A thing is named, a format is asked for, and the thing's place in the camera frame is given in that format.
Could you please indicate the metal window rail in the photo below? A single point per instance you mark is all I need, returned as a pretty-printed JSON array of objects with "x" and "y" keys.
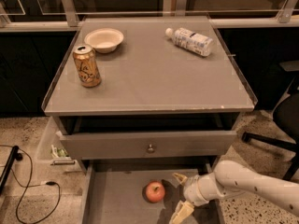
[{"x": 63, "y": 15}]

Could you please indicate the white paper bowl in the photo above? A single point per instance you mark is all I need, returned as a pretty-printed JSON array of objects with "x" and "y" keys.
[{"x": 104, "y": 40}]

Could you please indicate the grey drawer cabinet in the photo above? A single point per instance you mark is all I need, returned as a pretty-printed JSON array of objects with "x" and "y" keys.
[{"x": 149, "y": 75}]

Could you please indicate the black stand leg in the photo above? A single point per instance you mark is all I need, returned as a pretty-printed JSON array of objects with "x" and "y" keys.
[{"x": 10, "y": 160}]

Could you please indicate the black office chair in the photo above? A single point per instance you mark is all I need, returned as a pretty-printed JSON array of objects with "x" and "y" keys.
[{"x": 286, "y": 117}]

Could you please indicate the clear plastic storage bin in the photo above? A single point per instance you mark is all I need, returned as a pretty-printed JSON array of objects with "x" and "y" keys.
[{"x": 50, "y": 151}]

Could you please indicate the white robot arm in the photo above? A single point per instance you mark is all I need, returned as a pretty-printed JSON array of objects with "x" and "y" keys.
[{"x": 228, "y": 179}]

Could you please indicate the grey open middle drawer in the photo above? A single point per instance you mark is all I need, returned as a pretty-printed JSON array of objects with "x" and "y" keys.
[{"x": 115, "y": 193}]

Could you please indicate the clear plastic water bottle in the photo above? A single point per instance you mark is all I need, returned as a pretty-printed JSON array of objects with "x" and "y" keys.
[{"x": 191, "y": 41}]

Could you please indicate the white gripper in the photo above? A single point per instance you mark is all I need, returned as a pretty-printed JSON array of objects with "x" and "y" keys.
[{"x": 191, "y": 190}]

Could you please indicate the red apple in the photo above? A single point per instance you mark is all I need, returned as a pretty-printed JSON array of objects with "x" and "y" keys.
[{"x": 155, "y": 191}]

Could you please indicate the gold soda can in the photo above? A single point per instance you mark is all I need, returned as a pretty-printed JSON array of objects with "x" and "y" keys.
[{"x": 85, "y": 62}]

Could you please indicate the grey top drawer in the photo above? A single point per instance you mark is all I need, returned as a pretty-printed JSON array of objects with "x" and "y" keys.
[{"x": 145, "y": 136}]

